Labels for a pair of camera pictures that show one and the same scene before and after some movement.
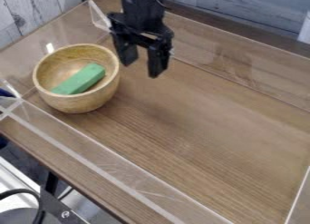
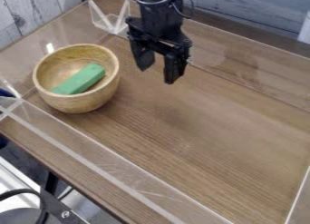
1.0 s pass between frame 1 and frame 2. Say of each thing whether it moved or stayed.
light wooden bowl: stayed
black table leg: stayed
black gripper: moved
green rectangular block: stayed
